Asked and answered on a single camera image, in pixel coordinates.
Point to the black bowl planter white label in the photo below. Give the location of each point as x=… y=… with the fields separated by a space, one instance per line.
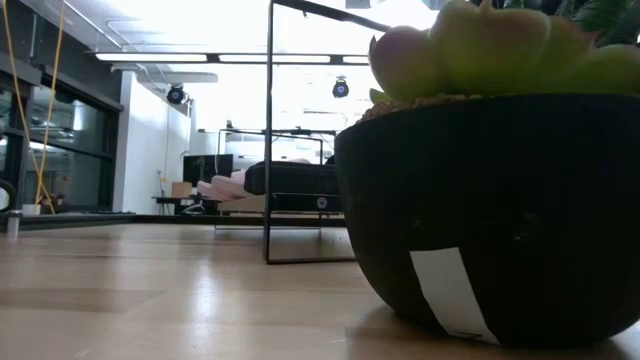
x=500 y=200

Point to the spiky dark green plant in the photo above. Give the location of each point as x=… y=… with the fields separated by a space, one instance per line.
x=610 y=22

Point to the yellow-green rosette succulent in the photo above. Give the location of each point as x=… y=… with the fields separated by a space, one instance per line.
x=480 y=50

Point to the black framed glass partition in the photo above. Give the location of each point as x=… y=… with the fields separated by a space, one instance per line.
x=75 y=150

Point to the black computer monitor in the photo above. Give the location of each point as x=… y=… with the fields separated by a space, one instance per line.
x=207 y=169

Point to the short silver metal post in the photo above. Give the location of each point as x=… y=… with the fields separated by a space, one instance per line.
x=14 y=225

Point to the black rubber slide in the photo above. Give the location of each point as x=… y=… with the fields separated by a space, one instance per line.
x=290 y=177

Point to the pink rubber slide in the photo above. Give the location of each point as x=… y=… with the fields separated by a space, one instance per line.
x=230 y=186
x=205 y=191

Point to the black round ceiling spotlight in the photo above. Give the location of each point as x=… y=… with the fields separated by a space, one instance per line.
x=176 y=93
x=340 y=88

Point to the long ceiling light strip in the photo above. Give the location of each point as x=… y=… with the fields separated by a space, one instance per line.
x=165 y=58

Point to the brown cardboard box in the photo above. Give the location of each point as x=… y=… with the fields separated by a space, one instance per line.
x=182 y=189

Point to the wooden shelf with black frame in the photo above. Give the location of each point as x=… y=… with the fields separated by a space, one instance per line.
x=268 y=150

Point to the black aluminium rig frame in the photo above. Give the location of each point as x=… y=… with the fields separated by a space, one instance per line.
x=150 y=219

